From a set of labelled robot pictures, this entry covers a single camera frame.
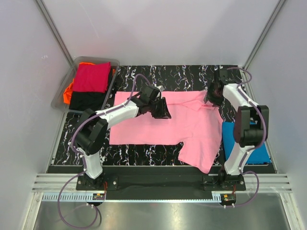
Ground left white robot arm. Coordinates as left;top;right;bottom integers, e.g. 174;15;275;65
71;85;171;190

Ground pink t shirt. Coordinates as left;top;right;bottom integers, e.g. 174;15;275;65
109;91;223;173

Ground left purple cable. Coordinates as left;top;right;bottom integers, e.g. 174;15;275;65
55;73;151;230

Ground black marbled table mat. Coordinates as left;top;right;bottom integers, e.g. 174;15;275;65
51;64;255;166

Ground black t shirt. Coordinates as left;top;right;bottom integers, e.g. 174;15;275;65
69;76;113;111

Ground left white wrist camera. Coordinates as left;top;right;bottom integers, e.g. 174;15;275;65
156;85;165;92

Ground orange t shirt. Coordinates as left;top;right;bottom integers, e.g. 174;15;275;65
63;67;115;104

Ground purple cable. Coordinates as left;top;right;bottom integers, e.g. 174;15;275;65
225;67;267;208
55;73;151;230

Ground magenta folded t shirt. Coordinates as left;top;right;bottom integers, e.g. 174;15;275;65
72;62;112;93

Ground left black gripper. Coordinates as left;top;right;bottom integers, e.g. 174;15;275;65
148;97;171;120

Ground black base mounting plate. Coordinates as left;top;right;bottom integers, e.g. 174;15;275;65
76;166;246;197

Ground blue folded t shirt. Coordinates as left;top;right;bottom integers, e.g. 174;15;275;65
222;122;272;164

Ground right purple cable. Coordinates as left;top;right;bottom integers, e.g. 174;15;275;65
225;67;267;208

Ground white slotted cable duct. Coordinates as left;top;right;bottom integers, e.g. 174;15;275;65
42;192;222;203

